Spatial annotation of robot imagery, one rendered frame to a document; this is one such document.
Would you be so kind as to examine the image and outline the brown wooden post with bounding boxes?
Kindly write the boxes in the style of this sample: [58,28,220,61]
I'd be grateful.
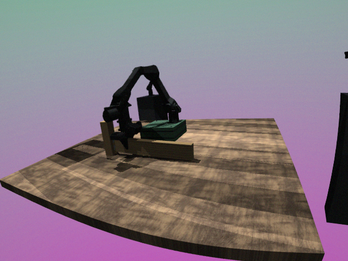
[100,121,118,156]

